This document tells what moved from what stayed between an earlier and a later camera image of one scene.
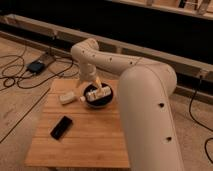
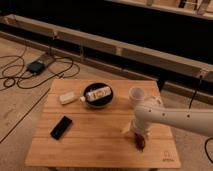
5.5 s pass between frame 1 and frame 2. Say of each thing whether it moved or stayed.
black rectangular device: stayed
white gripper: moved
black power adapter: stayed
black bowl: stayed
